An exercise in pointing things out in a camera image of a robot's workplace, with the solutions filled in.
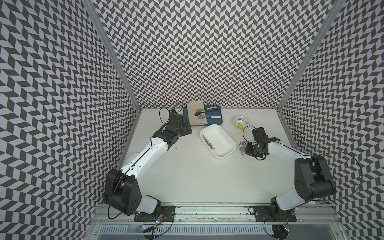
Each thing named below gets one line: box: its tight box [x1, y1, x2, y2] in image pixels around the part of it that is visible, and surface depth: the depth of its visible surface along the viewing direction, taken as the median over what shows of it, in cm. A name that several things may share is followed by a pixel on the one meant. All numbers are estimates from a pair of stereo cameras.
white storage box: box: [200, 124, 237, 158], surface depth 101 cm
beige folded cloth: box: [187, 100, 208, 126], surface depth 117 cm
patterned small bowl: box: [233, 115, 251, 130], surface depth 110 cm
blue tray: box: [183, 104, 223, 127], surface depth 117 cm
